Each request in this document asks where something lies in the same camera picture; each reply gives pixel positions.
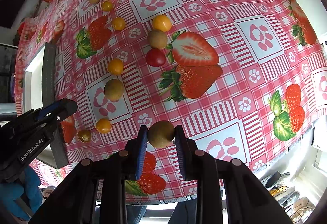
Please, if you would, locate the red cherry tomato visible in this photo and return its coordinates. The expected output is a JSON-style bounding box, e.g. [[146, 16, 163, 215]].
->
[[145, 48, 166, 67]]

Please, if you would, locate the brown kiwi berry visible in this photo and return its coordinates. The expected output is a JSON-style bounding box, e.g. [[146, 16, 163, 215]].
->
[[147, 121, 175, 148]]

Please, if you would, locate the white rectangular tray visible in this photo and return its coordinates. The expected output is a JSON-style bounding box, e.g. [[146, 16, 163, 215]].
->
[[23, 42, 70, 169]]

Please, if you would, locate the pink strawberry pattern tablecloth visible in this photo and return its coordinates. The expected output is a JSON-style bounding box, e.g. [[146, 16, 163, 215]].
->
[[15, 0, 326, 187]]

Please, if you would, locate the yellow cherry tomato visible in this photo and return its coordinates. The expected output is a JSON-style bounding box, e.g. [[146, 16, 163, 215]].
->
[[152, 15, 172, 32]]

